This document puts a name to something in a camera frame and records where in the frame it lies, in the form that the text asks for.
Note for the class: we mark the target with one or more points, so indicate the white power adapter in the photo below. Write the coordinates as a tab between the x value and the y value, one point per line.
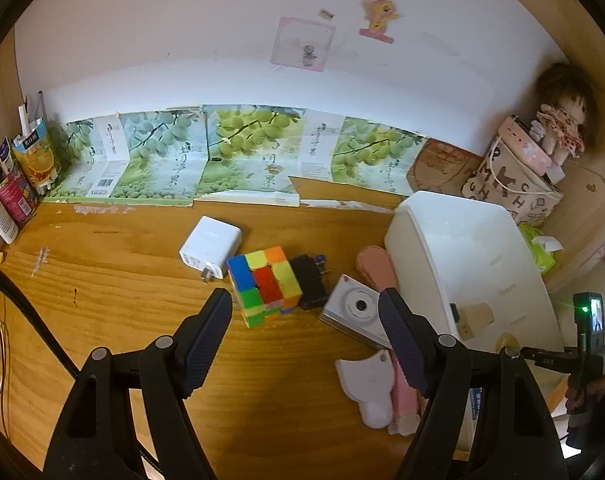
210	245

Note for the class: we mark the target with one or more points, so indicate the white cat-shaped plastic piece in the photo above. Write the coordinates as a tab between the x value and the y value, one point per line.
365	375

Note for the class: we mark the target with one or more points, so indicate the beige printed tote bag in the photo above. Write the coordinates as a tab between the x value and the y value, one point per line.
502	195

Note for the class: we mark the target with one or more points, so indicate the colourful puzzle cube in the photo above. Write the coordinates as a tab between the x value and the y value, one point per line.
265	285

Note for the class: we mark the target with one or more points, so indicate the brown-haired doll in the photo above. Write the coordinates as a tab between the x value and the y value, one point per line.
562	125

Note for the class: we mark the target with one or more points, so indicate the white plastic bottle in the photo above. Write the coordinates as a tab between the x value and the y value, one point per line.
0	220

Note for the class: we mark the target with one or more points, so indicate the yellow pony wall sticker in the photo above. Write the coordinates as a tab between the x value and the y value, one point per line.
380	15

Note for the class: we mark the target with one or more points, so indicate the orange juice carton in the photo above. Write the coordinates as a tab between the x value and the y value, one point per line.
35	160

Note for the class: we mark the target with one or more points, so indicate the pink round case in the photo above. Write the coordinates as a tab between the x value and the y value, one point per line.
377	267

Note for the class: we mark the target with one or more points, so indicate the blue and white tube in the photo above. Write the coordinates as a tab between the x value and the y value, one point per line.
5	152

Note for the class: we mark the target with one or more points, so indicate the small wall sticker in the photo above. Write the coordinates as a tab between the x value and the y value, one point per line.
327	13

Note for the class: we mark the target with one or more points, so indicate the pink paper wall sticker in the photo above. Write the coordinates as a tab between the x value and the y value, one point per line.
302	42

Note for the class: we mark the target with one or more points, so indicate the pale floral cloth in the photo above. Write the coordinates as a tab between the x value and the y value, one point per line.
597	260

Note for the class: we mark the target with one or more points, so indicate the black power adapter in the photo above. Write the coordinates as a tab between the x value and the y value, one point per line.
307	280

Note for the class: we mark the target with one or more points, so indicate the red can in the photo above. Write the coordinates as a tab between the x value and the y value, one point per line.
15	200

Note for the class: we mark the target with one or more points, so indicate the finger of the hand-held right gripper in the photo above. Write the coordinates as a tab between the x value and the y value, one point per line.
549	358

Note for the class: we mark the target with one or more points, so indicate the white compact camera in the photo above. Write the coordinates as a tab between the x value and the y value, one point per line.
352	310

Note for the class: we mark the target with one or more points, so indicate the dark green plastic item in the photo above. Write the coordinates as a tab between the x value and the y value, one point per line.
454	312

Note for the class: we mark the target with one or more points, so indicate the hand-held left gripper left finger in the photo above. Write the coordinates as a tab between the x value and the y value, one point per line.
207	340

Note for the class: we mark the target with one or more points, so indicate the pink hair roller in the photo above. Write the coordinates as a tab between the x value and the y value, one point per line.
401	400

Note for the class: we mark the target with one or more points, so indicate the white plastic storage bin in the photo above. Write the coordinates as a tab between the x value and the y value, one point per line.
457	240

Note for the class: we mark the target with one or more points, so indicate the pink polka dot case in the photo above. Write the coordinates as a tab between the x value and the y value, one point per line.
522	147

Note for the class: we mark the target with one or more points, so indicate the green tissue pack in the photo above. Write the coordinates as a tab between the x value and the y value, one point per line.
537	252

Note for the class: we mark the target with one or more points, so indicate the blue and white box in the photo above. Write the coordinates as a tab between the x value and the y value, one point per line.
476	402

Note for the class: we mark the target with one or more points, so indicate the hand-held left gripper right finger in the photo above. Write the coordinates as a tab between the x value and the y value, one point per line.
405	345

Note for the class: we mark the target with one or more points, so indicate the person's right hand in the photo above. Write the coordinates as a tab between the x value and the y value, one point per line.
589	392

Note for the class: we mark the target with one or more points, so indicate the grape print cardboard backdrop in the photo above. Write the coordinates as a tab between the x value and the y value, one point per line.
242	160

